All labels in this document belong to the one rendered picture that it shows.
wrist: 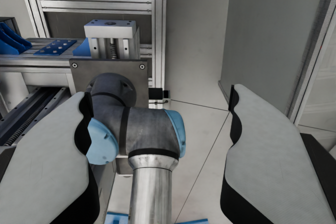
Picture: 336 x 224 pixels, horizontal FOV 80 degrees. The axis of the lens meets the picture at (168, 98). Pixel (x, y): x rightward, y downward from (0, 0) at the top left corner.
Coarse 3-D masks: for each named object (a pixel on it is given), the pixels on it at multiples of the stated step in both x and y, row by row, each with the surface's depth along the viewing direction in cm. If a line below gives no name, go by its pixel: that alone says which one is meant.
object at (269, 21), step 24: (240, 0) 118; (264, 0) 90; (288, 0) 73; (312, 0) 61; (240, 24) 120; (264, 24) 91; (288, 24) 73; (240, 48) 122; (264, 48) 92; (288, 48) 74; (240, 72) 124; (264, 72) 93; (288, 72) 75; (264, 96) 94; (288, 96) 76
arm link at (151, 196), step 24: (144, 120) 45; (168, 120) 46; (144, 144) 42; (168, 144) 43; (144, 168) 41; (168, 168) 43; (144, 192) 39; (168, 192) 40; (144, 216) 37; (168, 216) 38
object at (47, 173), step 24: (72, 96) 10; (48, 120) 9; (72, 120) 9; (24, 144) 8; (48, 144) 8; (72, 144) 7; (24, 168) 7; (48, 168) 7; (72, 168) 6; (0, 192) 6; (24, 192) 6; (48, 192) 6; (72, 192) 6; (96, 192) 7; (0, 216) 5; (24, 216) 5; (48, 216) 5; (72, 216) 6; (96, 216) 7
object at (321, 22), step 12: (324, 0) 56; (324, 12) 56; (312, 24) 61; (324, 24) 57; (312, 36) 61; (312, 48) 61; (312, 60) 63; (300, 72) 67; (300, 84) 68; (300, 96) 69; (288, 108) 75
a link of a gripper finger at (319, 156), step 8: (304, 136) 7; (312, 136) 7; (304, 144) 7; (312, 144) 7; (320, 144) 7; (312, 152) 7; (320, 152) 7; (328, 152) 7; (312, 160) 6; (320, 160) 6; (328, 160) 6; (320, 168) 6; (328, 168) 6; (320, 176) 6; (328, 176) 6; (328, 184) 6; (328, 192) 5; (328, 200) 5
